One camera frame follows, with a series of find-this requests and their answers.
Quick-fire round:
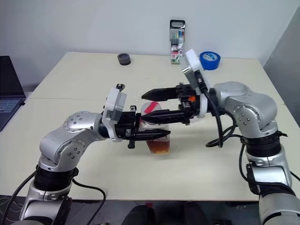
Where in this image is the marker pen pack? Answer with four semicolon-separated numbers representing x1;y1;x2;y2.
169;19;187;65

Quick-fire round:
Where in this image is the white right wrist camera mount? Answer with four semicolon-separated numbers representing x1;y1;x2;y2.
181;48;209;119

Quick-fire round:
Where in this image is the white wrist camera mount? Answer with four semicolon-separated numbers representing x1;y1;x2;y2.
181;48;209;119
101;83;128;143

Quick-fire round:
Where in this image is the grey partition panel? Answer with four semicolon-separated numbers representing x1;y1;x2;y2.
262;6;300;106

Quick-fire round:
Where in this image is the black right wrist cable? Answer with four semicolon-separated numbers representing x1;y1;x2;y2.
197;76;238;149

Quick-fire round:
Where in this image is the dark rounded shape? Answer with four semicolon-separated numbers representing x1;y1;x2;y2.
122;202;157;225

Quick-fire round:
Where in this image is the clear plastic cup brown liquid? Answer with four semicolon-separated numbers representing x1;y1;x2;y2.
140;101;172;156

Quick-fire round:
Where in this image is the dark open laptop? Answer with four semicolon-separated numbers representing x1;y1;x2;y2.
0;55;27;132

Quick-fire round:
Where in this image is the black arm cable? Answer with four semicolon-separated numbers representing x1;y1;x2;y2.
0;172;37;221
71;178;107;222
238;138;260;195

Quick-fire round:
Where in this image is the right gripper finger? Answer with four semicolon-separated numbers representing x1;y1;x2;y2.
141;87;181;103
140;109;187;124

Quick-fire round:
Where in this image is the blue tape roll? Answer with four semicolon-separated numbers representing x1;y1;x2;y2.
199;50;222;71

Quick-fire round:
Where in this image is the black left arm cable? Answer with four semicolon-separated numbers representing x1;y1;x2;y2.
0;172;37;221
71;178;107;222

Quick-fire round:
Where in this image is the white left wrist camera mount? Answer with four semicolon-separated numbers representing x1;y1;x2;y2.
101;83;128;143

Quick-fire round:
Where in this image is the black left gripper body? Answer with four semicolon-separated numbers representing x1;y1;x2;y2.
114;105;138;150

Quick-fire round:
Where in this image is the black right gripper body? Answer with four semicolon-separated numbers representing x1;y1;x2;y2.
175;82;203;125

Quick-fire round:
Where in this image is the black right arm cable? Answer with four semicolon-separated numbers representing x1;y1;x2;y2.
238;138;260;195

